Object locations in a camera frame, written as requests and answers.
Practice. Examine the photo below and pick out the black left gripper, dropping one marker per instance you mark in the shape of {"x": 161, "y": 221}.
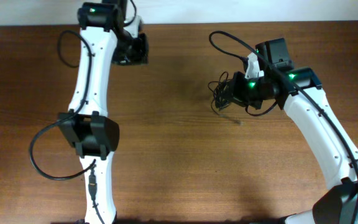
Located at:
{"x": 134, "y": 52}

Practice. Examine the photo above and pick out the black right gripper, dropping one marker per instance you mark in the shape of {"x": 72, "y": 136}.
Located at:
{"x": 237, "y": 95}

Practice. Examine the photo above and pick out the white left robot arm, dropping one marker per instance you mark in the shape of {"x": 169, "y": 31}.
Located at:
{"x": 107, "y": 38}

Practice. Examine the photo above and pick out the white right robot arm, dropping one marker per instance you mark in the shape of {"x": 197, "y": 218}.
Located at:
{"x": 269, "y": 74}

